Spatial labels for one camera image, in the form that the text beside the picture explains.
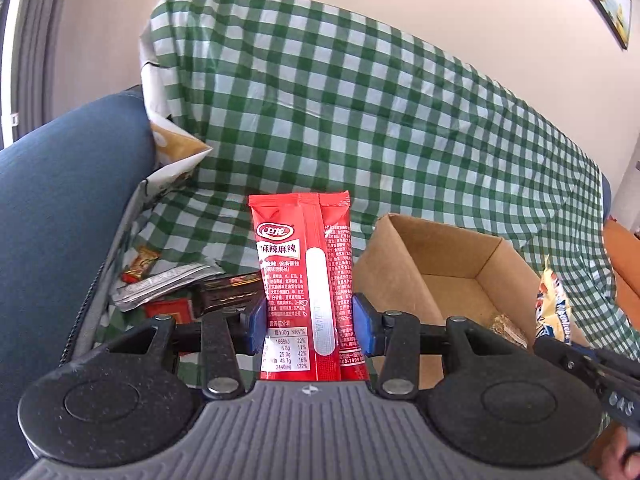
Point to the green checked cloth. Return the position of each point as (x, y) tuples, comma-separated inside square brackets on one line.
[(350, 110)]

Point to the grey door frame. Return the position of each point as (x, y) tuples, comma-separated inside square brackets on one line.
[(35, 35)]

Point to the cream and blue snack packet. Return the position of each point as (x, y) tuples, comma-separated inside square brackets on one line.
[(550, 300)]

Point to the long red snack packet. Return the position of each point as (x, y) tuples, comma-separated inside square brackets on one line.
[(290, 270)]

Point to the white and brown paper bag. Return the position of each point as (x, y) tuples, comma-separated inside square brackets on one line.
[(170, 150)]

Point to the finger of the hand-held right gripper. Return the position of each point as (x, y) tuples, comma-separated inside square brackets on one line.
[(565, 357), (617, 362)]

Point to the person's right hand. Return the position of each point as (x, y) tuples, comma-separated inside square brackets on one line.
[(617, 452)]

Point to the small red snack packet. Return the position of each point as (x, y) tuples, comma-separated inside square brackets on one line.
[(170, 311)]

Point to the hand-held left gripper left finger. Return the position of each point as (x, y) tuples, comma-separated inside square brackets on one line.
[(257, 325)]

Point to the orange cushion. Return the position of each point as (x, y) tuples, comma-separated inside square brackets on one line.
[(625, 265)]

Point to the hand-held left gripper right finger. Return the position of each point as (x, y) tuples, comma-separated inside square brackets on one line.
[(364, 325)]

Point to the silver snack packet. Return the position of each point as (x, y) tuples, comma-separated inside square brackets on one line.
[(160, 285)]

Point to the dark brown snack packet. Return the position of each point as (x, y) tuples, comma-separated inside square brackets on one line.
[(225, 292)]

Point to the blue sofa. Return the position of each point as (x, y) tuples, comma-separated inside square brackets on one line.
[(60, 200)]

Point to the cardboard box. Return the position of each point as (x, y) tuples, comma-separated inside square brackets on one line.
[(450, 270)]

